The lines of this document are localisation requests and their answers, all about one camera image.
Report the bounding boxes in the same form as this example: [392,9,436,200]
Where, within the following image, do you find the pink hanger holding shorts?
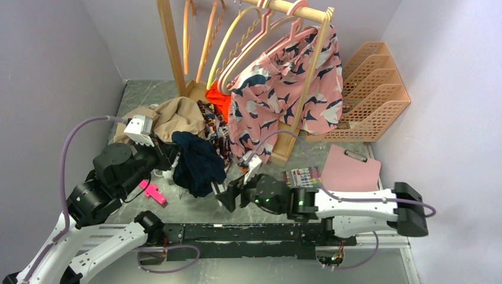
[265,18,316,56]

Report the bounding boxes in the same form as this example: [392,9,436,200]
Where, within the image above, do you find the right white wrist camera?
[239,151,262,184]

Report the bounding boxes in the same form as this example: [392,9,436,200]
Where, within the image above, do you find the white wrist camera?
[239,151,262,184]
[124,115,155,147]

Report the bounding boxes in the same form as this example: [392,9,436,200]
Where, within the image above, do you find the pink shark print shorts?
[228,26,343,163]

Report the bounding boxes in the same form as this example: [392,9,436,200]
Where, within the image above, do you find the yellow hanger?
[206,6,262,90]

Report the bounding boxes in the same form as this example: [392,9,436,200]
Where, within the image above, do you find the colourful patterned shorts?
[197,100,232,170]

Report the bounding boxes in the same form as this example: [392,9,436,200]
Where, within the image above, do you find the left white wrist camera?
[124,115,155,147]

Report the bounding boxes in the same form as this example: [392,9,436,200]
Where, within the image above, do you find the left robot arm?
[3,140,181,283]

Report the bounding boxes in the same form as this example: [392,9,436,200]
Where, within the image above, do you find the pink clipboard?
[321,145,381,192]

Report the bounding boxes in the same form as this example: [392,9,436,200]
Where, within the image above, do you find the orange hanger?
[182,0,227,83]

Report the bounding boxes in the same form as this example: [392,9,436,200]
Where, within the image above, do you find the navy blue shorts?
[172,131,226,198]

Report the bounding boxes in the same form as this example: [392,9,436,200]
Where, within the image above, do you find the peach plastic file organizer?
[306,41,411,143]

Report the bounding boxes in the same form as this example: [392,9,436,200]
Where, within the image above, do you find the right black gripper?
[215,166,284,215]

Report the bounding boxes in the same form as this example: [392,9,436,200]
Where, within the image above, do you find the pink plastic clip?
[139,180,167,205]

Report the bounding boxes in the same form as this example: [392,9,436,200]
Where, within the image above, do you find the orange garment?
[205,81,231,122]

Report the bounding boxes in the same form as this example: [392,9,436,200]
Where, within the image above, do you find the marker pen set box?
[284,166,320,188]

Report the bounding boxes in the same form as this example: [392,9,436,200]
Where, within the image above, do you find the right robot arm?
[216,174,429,245]

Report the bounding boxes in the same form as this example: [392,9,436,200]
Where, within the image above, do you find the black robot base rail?
[163,223,356,261]

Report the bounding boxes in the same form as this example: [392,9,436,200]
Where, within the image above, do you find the beige shorts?
[113,96,207,146]

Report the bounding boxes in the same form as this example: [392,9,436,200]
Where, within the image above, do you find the wooden clothes rack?
[157,1,343,165]

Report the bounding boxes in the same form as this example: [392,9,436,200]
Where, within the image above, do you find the pink plastic hanger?
[217,1,309,95]

